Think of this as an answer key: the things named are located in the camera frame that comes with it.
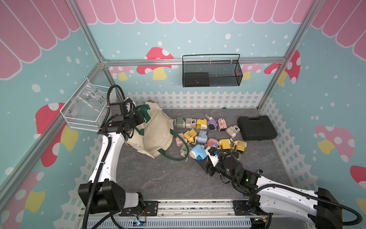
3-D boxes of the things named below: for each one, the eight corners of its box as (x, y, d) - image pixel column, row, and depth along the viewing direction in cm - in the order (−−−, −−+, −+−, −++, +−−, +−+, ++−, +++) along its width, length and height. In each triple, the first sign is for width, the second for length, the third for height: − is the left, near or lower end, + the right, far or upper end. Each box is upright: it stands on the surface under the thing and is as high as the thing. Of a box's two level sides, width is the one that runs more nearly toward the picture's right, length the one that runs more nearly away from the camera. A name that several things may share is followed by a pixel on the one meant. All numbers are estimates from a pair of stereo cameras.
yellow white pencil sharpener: (217, 150, 97) (218, 148, 95) (216, 141, 102) (217, 139, 99) (230, 150, 97) (231, 148, 95) (228, 141, 102) (229, 139, 99)
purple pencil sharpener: (208, 131, 108) (209, 126, 103) (206, 119, 115) (207, 114, 110) (217, 130, 108) (218, 125, 103) (214, 119, 115) (215, 114, 110)
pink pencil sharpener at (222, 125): (217, 132, 107) (219, 126, 101) (216, 124, 112) (218, 118, 106) (225, 132, 107) (227, 126, 101) (224, 124, 112) (226, 118, 106)
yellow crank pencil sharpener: (188, 145, 100) (188, 142, 97) (181, 138, 104) (181, 135, 101) (198, 137, 104) (199, 134, 101) (191, 131, 108) (192, 127, 105)
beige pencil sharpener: (185, 129, 109) (185, 125, 106) (185, 121, 114) (185, 117, 110) (196, 129, 109) (196, 125, 106) (195, 121, 114) (196, 117, 110)
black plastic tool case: (242, 142, 102) (245, 137, 97) (236, 120, 115) (238, 115, 110) (274, 142, 102) (279, 137, 97) (264, 120, 115) (268, 115, 110)
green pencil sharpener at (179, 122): (174, 129, 109) (174, 124, 105) (175, 121, 114) (174, 116, 109) (184, 129, 109) (184, 124, 105) (184, 121, 114) (184, 116, 109)
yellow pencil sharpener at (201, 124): (196, 129, 109) (196, 126, 106) (196, 122, 114) (196, 118, 111) (207, 129, 109) (208, 126, 106) (206, 122, 114) (207, 118, 111)
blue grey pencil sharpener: (197, 143, 99) (197, 141, 96) (197, 132, 105) (197, 130, 102) (207, 143, 99) (208, 141, 96) (206, 132, 105) (207, 130, 102)
